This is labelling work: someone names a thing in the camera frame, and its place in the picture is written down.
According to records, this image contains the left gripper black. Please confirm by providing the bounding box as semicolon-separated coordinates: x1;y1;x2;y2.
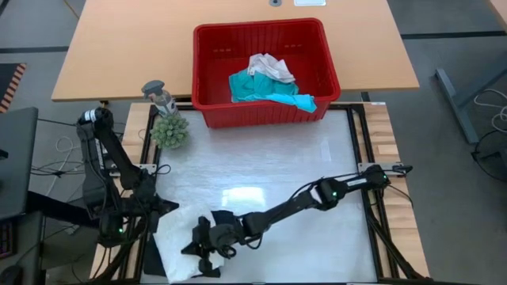
130;189;181;235

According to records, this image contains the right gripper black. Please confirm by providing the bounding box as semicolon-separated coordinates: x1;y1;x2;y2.
180;211;247;279

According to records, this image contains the white lace garment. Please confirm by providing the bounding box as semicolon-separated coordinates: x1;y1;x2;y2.
152;203;228;284

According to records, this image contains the teal garment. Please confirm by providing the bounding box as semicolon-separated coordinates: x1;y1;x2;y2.
227;70;318;115

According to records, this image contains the red plastic laundry bin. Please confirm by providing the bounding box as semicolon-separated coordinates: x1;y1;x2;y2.
192;17;341;130

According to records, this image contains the artificial green potted plant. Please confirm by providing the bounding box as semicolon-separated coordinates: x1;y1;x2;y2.
150;113;191;150

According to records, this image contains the clear spray bottle grey trigger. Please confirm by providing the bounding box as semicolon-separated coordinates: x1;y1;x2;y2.
141;79;178;118

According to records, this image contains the black keyboard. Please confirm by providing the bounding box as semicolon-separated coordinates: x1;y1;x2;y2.
0;221;17;259

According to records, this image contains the black computer mouse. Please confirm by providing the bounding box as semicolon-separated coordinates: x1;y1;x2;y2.
0;264;24;285

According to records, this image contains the light wooden desk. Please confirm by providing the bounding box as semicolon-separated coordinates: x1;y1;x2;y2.
51;0;420;103

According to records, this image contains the white crumpled garment with label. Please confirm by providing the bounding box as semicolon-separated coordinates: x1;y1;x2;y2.
246;52;296;85

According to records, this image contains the hazard striped floor mat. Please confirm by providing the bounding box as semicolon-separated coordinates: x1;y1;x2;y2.
0;63;28;115

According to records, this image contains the grey metal desk leg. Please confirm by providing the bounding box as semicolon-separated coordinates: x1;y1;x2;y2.
434;59;507;145

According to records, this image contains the black aluminium table frame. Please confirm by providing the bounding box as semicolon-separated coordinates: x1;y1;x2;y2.
93;102;435;285

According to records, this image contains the black floor cable loop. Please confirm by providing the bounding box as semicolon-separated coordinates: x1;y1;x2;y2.
470;129;507;187

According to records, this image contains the white floor cable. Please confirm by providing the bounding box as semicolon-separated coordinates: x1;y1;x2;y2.
472;88;507;135

